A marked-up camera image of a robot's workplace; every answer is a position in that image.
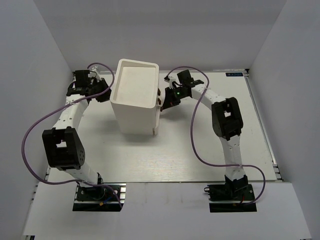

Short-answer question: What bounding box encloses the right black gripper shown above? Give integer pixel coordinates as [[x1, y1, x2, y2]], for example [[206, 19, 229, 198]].
[[161, 86, 188, 110]]

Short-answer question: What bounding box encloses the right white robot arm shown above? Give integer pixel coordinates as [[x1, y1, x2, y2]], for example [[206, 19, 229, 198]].
[[160, 69, 248, 200]]

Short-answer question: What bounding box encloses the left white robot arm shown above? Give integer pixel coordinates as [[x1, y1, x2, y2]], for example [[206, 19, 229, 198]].
[[42, 67, 109, 200]]

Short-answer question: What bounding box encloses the white drawer cabinet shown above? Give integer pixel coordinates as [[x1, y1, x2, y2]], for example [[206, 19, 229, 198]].
[[110, 58, 162, 136]]

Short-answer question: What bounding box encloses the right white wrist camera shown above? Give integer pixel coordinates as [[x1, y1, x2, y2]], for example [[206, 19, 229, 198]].
[[164, 76, 176, 89]]

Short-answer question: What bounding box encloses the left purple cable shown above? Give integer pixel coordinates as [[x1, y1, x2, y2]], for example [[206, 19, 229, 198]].
[[21, 62, 123, 208]]

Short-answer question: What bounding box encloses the purple cable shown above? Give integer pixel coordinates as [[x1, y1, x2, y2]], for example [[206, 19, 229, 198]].
[[166, 65, 266, 206], [21, 62, 123, 208]]

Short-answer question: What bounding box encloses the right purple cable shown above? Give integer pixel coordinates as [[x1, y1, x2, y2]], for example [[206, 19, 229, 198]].
[[166, 65, 266, 206]]

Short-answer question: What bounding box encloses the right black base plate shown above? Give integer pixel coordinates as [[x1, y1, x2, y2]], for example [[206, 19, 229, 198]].
[[203, 184, 257, 213]]

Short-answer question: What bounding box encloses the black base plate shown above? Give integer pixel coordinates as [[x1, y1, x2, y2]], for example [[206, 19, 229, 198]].
[[72, 184, 126, 212], [203, 184, 257, 213]]

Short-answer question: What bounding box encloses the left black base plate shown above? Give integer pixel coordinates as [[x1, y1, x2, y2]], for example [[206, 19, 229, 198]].
[[72, 184, 126, 212]]

